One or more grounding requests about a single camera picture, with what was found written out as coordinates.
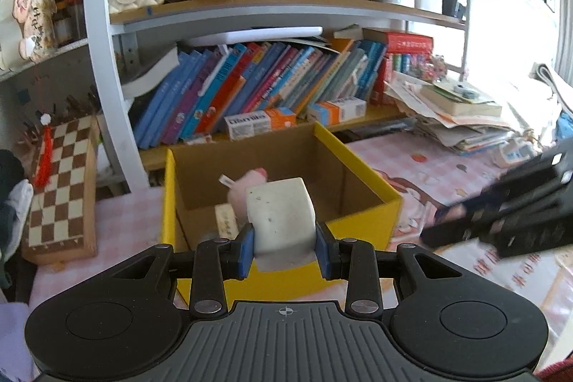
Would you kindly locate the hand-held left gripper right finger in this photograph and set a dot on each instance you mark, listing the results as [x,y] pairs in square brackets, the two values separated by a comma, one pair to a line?
[323,252]

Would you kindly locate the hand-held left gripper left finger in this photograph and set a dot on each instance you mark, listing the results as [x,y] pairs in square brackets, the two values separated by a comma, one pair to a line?
[245,252]

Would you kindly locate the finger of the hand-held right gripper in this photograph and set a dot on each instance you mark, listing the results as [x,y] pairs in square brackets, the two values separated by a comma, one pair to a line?
[456,232]
[474,198]

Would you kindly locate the white foam cube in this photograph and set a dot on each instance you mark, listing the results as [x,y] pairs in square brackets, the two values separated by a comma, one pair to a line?
[280,216]

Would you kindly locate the yellow cardboard box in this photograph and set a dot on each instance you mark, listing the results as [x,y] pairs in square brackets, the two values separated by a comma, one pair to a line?
[371,221]

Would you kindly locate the pink printed tablecloth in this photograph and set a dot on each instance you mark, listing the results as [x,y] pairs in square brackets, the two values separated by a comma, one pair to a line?
[447,180]

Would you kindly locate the pink plush toy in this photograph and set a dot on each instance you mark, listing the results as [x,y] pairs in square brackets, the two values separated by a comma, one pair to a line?
[241,194]

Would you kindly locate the blue and white packet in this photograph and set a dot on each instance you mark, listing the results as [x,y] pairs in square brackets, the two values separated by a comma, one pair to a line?
[515,153]

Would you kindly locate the stack of papers and booklets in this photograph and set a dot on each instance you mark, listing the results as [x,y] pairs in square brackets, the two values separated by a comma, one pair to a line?
[456,127]

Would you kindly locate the tape roll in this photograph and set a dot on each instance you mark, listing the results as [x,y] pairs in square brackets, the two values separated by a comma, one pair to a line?
[464,90]

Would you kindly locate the folded newspapers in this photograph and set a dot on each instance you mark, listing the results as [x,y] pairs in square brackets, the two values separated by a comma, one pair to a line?
[553,82]

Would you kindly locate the white and orange carton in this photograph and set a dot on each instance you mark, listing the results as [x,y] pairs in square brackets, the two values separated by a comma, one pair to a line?
[255,123]
[338,110]

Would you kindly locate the row of colourful books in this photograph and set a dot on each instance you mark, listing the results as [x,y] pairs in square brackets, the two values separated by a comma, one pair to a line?
[215,95]

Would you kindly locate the red thick book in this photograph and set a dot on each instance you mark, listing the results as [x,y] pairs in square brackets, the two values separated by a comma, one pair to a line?
[409,44]

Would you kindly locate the wooden chessboard box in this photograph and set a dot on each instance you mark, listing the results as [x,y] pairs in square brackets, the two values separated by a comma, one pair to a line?
[62,194]

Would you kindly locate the red tassel ornament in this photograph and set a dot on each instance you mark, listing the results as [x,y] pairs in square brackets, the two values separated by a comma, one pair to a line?
[44,158]

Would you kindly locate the lavender cloth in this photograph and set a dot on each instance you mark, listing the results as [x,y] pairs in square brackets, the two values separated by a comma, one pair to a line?
[13,332]

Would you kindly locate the white bookshelf with wooden boards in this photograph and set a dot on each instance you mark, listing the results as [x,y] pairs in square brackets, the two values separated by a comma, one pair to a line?
[100,51]

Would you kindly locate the dark green garment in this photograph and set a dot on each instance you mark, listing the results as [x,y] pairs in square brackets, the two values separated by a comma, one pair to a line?
[9,171]

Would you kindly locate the cream cat ornament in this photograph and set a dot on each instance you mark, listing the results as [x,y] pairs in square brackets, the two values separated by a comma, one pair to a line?
[31,6]

